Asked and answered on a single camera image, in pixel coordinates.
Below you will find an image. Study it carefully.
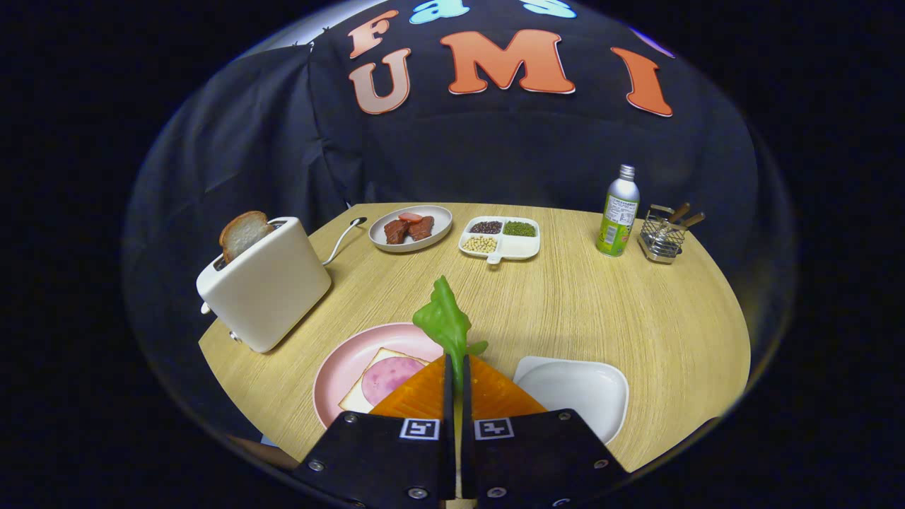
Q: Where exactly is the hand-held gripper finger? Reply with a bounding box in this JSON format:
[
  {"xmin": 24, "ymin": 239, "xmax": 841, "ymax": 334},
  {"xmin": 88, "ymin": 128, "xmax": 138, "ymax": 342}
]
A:
[
  {"xmin": 461, "ymin": 353, "xmax": 631, "ymax": 509},
  {"xmin": 291, "ymin": 353, "xmax": 457, "ymax": 509}
]

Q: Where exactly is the silver bottle with green label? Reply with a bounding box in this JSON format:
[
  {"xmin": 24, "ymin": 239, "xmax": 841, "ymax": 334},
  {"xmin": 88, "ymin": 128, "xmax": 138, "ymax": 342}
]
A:
[{"xmin": 595, "ymin": 164, "xmax": 641, "ymax": 257}]

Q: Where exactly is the brown crust bread slice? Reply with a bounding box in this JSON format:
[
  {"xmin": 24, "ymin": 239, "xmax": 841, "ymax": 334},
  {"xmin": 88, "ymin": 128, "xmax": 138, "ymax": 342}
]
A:
[{"xmin": 218, "ymin": 211, "xmax": 275, "ymax": 264}]

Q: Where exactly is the pink plate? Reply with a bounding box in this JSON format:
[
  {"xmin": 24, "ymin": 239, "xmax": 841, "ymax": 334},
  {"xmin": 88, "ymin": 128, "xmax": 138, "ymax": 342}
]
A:
[{"xmin": 313, "ymin": 322, "xmax": 446, "ymax": 429}]

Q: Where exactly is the metal wire cutlery holder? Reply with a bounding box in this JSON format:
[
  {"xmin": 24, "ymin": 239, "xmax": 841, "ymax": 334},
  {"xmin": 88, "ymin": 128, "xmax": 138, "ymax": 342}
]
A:
[{"xmin": 638, "ymin": 204, "xmax": 688, "ymax": 265}]

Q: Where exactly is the white square plate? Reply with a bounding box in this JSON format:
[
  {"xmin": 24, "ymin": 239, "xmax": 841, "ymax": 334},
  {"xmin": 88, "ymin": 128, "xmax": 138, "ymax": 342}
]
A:
[{"xmin": 513, "ymin": 356, "xmax": 630, "ymax": 446}]

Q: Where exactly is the white divided dish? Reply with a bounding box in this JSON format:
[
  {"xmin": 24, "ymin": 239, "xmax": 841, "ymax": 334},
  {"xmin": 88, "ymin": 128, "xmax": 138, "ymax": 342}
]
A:
[{"xmin": 458, "ymin": 216, "xmax": 542, "ymax": 265}]

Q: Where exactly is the green lettuce leaf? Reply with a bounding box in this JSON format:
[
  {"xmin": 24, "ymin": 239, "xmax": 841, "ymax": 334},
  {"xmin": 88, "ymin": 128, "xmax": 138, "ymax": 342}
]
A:
[{"xmin": 412, "ymin": 276, "xmax": 490, "ymax": 390}]

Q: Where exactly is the white toaster cable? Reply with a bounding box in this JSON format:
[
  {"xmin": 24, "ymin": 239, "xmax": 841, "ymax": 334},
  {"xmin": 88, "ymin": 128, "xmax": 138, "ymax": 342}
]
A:
[{"xmin": 322, "ymin": 218, "xmax": 363, "ymax": 267}]

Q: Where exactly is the pink ham slice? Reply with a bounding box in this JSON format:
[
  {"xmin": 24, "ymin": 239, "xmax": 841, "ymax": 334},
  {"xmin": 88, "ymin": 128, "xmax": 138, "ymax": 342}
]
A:
[{"xmin": 361, "ymin": 356, "xmax": 427, "ymax": 407}]

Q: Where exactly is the square white toast slice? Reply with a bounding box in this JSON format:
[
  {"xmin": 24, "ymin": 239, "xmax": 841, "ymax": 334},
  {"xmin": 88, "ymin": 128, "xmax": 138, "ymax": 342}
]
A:
[{"xmin": 339, "ymin": 347, "xmax": 431, "ymax": 414}]

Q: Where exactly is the black backdrop cloth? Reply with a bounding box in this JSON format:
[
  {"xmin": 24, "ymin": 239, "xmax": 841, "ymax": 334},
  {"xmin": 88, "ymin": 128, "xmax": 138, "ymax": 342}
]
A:
[{"xmin": 124, "ymin": 0, "xmax": 796, "ymax": 439}]

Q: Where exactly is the grey round plate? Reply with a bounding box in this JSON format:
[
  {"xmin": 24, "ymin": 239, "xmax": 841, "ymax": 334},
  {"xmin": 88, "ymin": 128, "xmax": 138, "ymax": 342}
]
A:
[{"xmin": 368, "ymin": 205, "xmax": 453, "ymax": 254}]

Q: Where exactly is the white toaster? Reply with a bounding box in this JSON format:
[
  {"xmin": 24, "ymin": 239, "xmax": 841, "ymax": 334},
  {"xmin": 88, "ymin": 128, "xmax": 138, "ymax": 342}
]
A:
[{"xmin": 196, "ymin": 216, "xmax": 333, "ymax": 354}]

